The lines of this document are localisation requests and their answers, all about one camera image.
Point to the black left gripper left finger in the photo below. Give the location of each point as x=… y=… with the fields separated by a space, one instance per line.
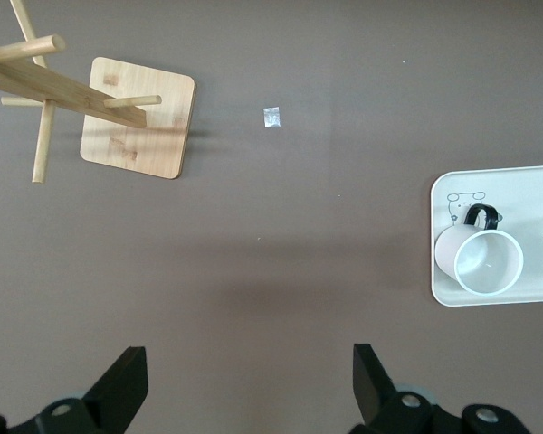
x=113 y=398

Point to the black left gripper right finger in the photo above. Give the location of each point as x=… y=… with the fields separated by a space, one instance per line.
x=375 y=398

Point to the cream rabbit print tray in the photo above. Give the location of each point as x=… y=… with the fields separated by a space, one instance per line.
x=525 y=194

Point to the wooden mug tree rack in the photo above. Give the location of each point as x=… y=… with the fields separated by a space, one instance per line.
x=163 y=149

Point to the small clear tape piece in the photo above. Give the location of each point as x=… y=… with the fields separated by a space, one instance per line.
x=271 y=117

